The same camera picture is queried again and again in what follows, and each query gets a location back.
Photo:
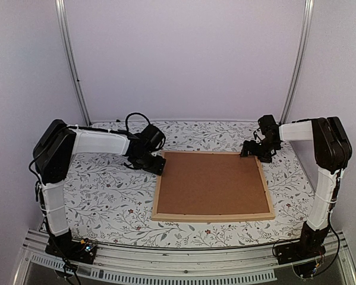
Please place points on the left aluminium corner post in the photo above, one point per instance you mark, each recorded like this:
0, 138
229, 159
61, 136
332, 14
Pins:
61, 14

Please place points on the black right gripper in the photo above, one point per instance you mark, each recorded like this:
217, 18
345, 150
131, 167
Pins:
249, 144

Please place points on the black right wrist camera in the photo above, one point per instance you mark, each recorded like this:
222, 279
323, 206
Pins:
267, 125

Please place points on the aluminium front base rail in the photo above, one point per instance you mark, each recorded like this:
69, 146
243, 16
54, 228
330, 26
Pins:
120, 264

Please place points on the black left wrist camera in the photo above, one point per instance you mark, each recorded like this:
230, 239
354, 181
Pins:
151, 136

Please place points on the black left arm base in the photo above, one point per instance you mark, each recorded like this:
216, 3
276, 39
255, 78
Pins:
63, 246

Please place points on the brown backing board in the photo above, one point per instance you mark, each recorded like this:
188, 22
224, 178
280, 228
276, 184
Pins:
210, 184

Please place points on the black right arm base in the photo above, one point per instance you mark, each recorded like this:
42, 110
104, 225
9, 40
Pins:
310, 245

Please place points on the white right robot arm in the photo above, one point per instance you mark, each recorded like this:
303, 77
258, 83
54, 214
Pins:
332, 152

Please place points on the floral patterned table cover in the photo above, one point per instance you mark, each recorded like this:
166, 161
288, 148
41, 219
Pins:
207, 196

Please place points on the light wooden picture frame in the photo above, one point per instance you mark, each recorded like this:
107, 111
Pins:
213, 218

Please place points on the right aluminium corner post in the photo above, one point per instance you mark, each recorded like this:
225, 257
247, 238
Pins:
304, 35

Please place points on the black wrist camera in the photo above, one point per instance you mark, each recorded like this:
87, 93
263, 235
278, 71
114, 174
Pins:
267, 125
151, 136

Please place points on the aluminium corner post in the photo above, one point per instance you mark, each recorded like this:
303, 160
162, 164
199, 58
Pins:
304, 35
61, 14

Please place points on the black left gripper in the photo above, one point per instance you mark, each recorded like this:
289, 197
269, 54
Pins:
157, 170

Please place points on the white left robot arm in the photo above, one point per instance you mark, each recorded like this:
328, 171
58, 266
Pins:
55, 151

